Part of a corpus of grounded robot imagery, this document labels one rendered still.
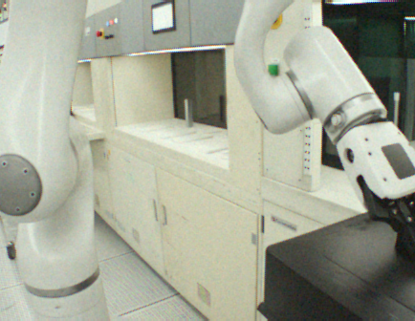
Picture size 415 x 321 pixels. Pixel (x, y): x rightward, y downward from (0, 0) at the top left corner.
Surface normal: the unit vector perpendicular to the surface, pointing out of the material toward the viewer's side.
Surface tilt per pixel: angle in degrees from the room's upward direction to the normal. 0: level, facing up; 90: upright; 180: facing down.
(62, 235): 27
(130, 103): 90
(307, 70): 58
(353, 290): 0
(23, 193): 92
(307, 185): 90
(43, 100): 69
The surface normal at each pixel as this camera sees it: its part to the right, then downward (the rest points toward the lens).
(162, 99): 0.56, 0.21
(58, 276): 0.36, 0.18
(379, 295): -0.04, -0.96
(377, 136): 0.22, -0.56
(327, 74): -0.47, -0.23
